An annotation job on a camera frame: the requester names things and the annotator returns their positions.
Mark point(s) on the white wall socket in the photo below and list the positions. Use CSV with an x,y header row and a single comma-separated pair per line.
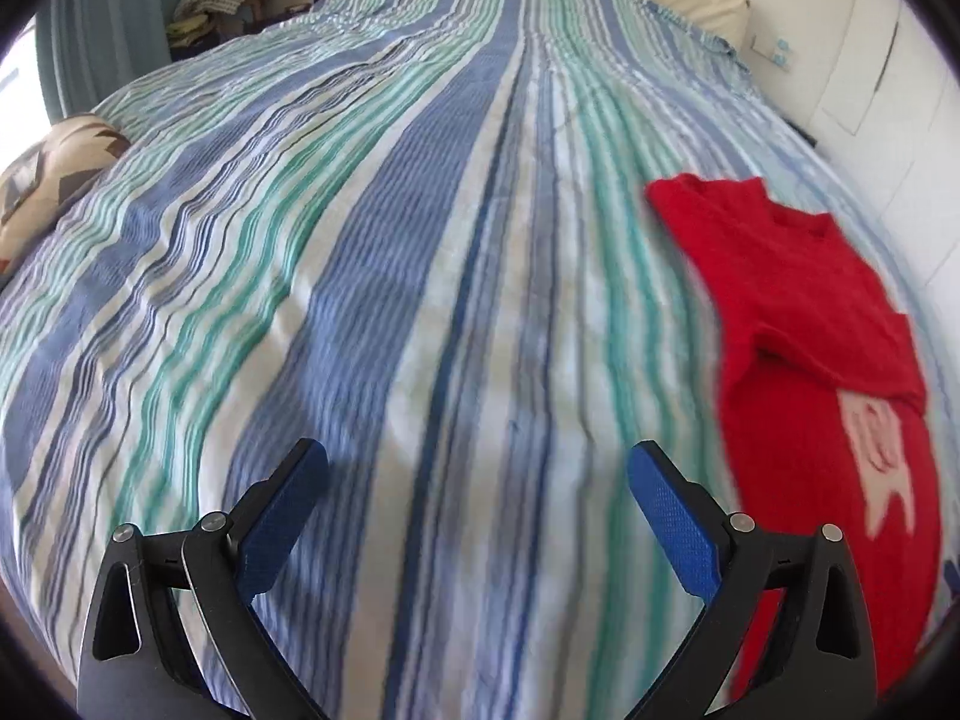
x,y
774,51

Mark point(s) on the patterned beige pillow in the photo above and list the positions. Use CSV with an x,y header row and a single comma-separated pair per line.
x,y
52,172

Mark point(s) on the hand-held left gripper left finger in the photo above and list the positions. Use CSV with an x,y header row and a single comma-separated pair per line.
x,y
279,510

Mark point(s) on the pile of coloured clothes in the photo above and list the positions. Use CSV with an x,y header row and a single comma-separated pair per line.
x,y
191,30

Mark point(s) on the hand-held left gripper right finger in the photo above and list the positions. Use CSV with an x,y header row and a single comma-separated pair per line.
x,y
675,514

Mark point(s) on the red knitted sweater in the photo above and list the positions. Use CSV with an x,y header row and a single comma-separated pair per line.
x,y
810,300

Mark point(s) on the white wardrobe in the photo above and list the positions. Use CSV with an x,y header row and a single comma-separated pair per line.
x,y
900,90

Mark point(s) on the striped bed blanket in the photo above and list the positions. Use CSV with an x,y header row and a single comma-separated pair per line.
x,y
337,240

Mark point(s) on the blue curtain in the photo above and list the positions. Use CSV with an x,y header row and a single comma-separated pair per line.
x,y
97,22

